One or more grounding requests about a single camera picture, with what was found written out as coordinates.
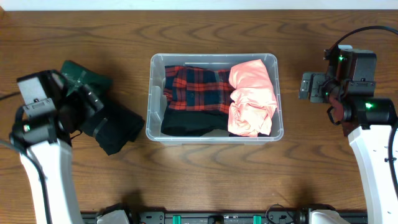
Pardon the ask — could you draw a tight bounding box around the pink garment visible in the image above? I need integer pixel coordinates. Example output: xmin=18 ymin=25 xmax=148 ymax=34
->
xmin=228 ymin=59 xmax=278 ymax=135

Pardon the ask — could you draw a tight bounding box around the dark navy garment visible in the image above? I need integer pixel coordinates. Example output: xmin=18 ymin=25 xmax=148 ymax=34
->
xmin=229 ymin=133 xmax=270 ymax=138

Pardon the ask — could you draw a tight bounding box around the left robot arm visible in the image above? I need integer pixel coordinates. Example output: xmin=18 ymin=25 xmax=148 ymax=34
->
xmin=10 ymin=70 xmax=103 ymax=224

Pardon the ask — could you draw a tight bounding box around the black garment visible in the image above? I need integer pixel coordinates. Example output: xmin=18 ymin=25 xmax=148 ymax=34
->
xmin=160 ymin=109 xmax=228 ymax=137
xmin=80 ymin=98 xmax=144 ymax=156

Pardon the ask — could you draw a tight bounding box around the clear plastic storage bin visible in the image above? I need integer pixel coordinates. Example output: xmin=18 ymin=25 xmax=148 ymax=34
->
xmin=146 ymin=53 xmax=284 ymax=145

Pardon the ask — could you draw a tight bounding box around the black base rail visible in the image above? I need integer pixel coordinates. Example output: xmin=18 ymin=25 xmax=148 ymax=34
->
xmin=81 ymin=204 xmax=368 ymax=224

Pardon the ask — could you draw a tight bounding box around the red plaid shirt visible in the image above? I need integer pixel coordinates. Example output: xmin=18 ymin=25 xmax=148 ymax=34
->
xmin=163 ymin=65 xmax=234 ymax=114

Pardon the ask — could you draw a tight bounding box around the dark green garment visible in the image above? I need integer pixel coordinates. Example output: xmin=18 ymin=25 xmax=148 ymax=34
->
xmin=60 ymin=60 xmax=113 ymax=96

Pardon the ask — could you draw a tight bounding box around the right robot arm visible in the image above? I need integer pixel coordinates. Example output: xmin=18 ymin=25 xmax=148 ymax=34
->
xmin=298 ymin=45 xmax=397 ymax=223

